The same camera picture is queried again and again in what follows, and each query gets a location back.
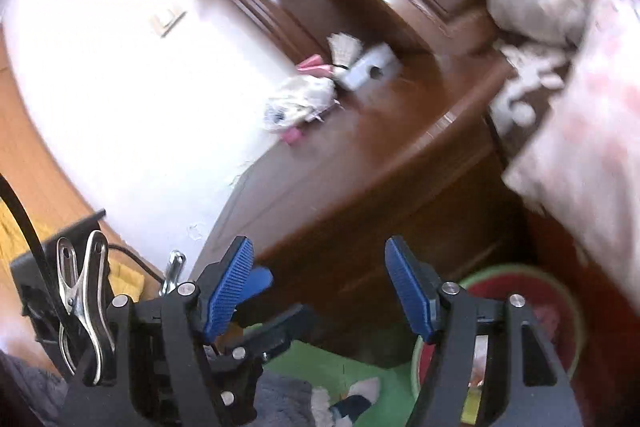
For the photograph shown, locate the silver metal clip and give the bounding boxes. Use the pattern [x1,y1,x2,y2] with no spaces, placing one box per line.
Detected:
[159,249,187,295]
[55,229,116,388]

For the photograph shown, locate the pink checked quilt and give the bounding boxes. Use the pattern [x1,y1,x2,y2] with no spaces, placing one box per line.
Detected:
[500,0,640,308]

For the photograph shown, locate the brown spotted bed sheet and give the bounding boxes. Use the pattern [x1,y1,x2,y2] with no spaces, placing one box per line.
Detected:
[482,39,576,168]

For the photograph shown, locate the white plastic bag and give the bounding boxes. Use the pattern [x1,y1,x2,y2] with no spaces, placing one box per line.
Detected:
[262,74,341,132]

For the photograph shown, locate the white rectangular box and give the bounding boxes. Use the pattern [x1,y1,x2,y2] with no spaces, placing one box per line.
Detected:
[339,44,402,90]

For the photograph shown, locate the pink paper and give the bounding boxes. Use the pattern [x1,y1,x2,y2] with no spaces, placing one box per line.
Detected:
[295,54,333,74]

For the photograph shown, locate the green and red bin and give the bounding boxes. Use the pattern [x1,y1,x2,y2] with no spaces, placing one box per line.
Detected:
[410,263,586,425]

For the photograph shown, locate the dark wooden nightstand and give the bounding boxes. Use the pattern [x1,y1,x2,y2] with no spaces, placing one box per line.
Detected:
[190,37,526,368]

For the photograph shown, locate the grey fleece garment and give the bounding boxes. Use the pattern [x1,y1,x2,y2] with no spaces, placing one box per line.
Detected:
[255,369,316,427]

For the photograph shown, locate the yellow towel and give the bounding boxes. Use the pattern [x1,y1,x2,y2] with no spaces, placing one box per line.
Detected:
[0,202,147,303]

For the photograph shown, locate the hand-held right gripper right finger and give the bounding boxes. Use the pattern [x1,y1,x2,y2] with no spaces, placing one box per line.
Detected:
[384,234,583,427]

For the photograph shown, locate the beige light switch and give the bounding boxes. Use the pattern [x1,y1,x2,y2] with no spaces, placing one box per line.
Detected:
[150,4,188,38]

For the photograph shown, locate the green foam mat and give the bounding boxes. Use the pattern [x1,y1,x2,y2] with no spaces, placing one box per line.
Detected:
[260,339,426,427]

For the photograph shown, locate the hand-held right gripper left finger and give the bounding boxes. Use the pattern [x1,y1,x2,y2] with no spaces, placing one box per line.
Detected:
[60,234,257,427]

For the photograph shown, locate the white pillow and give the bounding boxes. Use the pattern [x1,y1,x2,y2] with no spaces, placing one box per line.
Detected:
[485,0,596,48]

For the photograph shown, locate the grey knit sweater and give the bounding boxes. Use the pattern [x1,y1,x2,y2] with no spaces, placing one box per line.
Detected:
[0,347,66,427]

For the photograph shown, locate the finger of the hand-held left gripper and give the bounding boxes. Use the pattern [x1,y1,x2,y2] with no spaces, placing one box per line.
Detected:
[235,266,276,308]
[202,303,321,427]

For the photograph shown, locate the white feather shuttlecock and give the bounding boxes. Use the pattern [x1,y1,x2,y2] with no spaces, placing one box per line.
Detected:
[327,32,362,70]

